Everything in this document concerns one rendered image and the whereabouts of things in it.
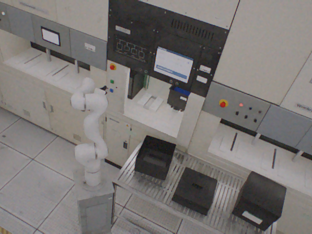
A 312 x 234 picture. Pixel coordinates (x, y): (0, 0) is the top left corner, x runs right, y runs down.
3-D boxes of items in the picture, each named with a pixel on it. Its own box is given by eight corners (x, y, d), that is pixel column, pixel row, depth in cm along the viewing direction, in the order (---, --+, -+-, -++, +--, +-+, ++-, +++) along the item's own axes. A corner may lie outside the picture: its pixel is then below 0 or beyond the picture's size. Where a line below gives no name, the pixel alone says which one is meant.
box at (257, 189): (230, 213, 206) (242, 197, 189) (240, 187, 226) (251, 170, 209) (265, 233, 198) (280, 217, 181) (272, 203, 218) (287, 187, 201)
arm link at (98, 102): (84, 153, 191) (107, 151, 196) (85, 164, 182) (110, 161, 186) (81, 90, 166) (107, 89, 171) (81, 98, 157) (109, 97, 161)
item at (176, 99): (164, 105, 268) (170, 80, 246) (171, 95, 282) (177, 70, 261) (186, 115, 263) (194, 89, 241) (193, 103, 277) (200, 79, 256)
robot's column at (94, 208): (82, 241, 246) (77, 200, 195) (77, 214, 265) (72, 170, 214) (111, 233, 256) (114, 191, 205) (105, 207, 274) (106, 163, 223)
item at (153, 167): (143, 147, 242) (146, 134, 231) (172, 156, 239) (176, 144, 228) (133, 170, 222) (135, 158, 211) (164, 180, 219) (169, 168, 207)
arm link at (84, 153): (102, 172, 194) (102, 151, 178) (75, 175, 189) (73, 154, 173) (100, 159, 203) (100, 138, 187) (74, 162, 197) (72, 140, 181)
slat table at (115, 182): (109, 223, 263) (112, 181, 212) (137, 179, 305) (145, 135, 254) (234, 290, 235) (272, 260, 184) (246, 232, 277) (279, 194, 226)
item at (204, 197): (171, 200, 207) (174, 191, 198) (182, 172, 228) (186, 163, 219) (206, 216, 201) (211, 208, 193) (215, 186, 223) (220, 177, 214)
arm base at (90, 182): (82, 194, 200) (81, 179, 187) (79, 173, 212) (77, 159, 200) (107, 188, 206) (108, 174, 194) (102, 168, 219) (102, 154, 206)
